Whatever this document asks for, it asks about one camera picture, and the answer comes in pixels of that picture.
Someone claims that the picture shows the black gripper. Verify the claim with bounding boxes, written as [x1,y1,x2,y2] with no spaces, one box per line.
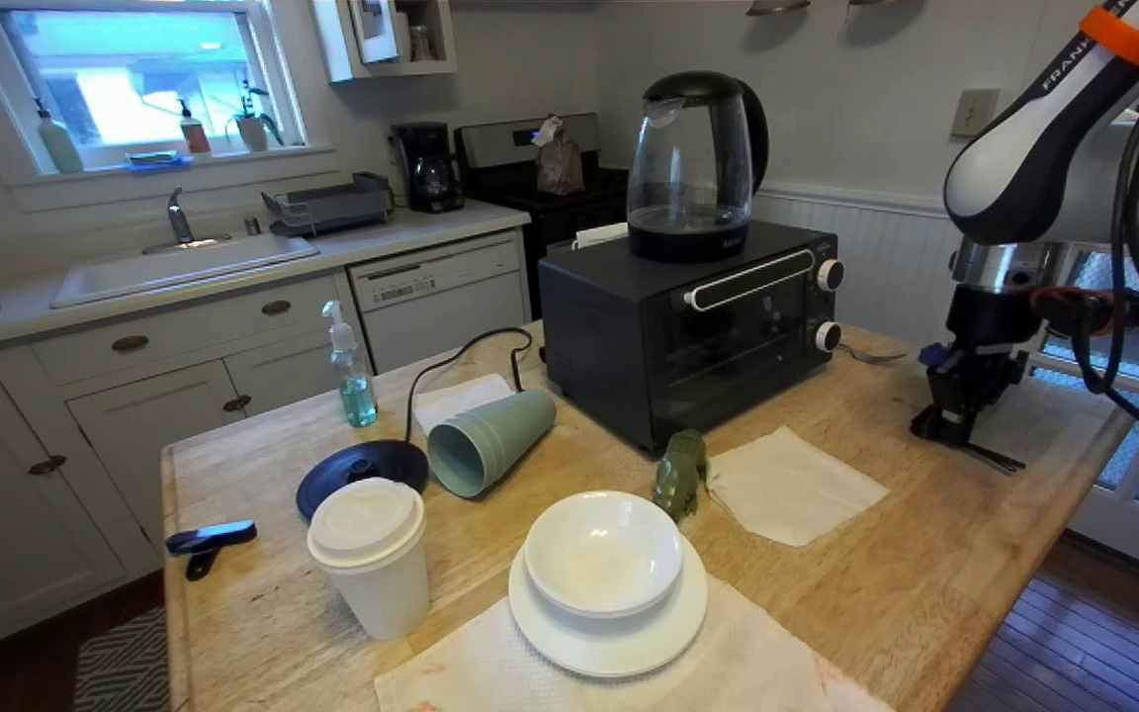
[923,338,1038,442]

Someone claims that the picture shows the black spatula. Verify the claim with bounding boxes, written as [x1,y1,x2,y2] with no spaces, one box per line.
[909,406,1027,475]

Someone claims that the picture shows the black plastic ladle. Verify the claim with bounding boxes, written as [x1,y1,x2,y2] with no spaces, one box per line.
[909,413,1021,471]

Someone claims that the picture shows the blue dish brush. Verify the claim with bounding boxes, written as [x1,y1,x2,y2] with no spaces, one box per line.
[841,338,961,380]

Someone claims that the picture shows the white paper napkin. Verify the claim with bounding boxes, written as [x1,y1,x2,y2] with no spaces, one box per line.
[406,372,522,439]
[704,422,893,550]

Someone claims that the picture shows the green toy animal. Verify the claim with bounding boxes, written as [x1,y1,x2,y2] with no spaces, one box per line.
[650,429,712,523]

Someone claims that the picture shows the black toaster oven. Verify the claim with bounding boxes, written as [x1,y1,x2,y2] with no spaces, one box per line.
[536,218,852,461]

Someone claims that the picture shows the glass electric kettle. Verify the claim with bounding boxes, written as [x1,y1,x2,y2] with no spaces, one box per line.
[623,69,776,265]

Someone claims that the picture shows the white bowl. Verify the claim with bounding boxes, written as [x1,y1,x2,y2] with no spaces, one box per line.
[519,488,690,629]

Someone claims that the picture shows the white round plate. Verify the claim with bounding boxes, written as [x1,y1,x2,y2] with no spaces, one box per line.
[503,529,712,686]

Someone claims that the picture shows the pale green plastic cup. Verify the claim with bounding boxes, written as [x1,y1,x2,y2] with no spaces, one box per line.
[424,384,563,504]

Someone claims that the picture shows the brown paper bag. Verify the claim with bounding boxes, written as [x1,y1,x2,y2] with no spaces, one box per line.
[528,112,590,197]

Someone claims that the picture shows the white dishwasher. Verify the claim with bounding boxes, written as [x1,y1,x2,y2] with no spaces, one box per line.
[344,228,536,377]

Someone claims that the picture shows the black steel kitchen stove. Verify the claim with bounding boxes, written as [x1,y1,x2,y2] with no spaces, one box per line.
[453,112,633,289]

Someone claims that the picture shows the white cloth placemat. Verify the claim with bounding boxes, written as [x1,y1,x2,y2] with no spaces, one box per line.
[373,569,898,712]

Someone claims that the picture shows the black coffee maker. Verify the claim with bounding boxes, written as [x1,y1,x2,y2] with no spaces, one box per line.
[389,120,466,218]

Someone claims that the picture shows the clear spray bottle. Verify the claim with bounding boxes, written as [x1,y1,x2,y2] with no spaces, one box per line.
[318,296,384,435]

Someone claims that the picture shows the white cup with lid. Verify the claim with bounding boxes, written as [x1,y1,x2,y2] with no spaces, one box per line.
[305,475,432,644]

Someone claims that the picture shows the blue bowl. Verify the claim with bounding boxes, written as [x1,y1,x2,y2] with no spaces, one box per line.
[294,435,432,528]

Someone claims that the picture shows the grey dish rack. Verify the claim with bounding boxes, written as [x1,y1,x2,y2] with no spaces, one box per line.
[261,172,400,242]

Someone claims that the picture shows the framed picture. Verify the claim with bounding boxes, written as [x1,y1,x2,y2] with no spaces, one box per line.
[344,0,404,69]

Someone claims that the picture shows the green bottle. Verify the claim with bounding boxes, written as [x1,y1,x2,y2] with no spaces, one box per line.
[232,79,284,156]

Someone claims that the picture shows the blue black tool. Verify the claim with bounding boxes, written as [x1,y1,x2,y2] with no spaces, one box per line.
[161,517,261,584]

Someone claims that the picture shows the white kitchen sink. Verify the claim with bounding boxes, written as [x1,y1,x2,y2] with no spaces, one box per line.
[48,234,326,308]

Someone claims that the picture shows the chrome sink faucet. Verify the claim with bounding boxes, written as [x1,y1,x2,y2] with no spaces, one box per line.
[161,188,202,250]

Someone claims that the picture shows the brown soap bottle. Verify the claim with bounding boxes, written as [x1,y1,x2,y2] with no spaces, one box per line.
[174,97,213,159]

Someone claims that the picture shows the white kitchen counter cabinets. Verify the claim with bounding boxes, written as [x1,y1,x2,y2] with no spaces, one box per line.
[0,196,536,669]

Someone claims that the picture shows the blue sponge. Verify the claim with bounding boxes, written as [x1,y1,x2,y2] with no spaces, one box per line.
[120,147,194,177]

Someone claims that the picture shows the patterned floor rug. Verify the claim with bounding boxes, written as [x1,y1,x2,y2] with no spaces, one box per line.
[70,607,174,712]

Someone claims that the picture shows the white framed window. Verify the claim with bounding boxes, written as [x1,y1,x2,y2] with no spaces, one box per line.
[0,0,312,182]

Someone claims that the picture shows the white soap bottle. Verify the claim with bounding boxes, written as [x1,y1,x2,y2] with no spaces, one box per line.
[31,98,86,177]

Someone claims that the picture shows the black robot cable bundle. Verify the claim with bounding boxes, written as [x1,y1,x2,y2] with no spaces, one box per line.
[1066,76,1139,446]

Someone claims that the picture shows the beige light switch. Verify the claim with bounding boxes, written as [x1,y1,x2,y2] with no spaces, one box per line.
[944,82,1006,147]

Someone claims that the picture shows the black power cord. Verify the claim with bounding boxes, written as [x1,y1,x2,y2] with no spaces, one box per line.
[400,319,542,446]

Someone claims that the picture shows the white wall shelf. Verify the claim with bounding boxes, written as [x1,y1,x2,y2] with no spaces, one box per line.
[310,0,461,89]

